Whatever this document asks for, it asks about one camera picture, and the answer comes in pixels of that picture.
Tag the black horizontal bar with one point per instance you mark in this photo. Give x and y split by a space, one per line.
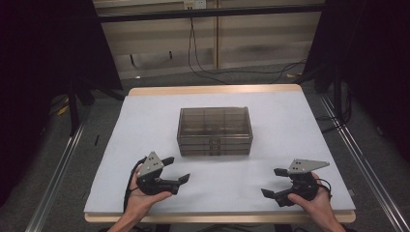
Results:
209 13

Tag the white table mat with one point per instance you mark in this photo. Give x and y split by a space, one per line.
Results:
225 180

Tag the black metal stand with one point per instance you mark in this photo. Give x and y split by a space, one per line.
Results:
338 96
74 106

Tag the person's left hand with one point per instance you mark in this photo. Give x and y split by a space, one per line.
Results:
138 203

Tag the white wall socket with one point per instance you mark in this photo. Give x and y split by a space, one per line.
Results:
194 4

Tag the transparent brown plastic drawer box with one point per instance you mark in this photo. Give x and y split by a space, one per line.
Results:
214 129

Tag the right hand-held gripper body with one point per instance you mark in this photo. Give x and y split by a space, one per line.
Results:
304 185

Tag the yellow floor tape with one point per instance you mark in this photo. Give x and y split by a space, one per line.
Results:
63 109

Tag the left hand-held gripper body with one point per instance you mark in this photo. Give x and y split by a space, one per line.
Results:
149 167

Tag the wooden table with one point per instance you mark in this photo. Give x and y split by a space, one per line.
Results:
212 89

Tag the metal floor rail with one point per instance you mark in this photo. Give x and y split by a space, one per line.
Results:
364 164
54 183

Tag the person's right hand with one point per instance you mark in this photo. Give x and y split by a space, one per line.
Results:
317 206

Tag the black curtain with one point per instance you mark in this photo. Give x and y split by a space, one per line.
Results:
374 64
38 80

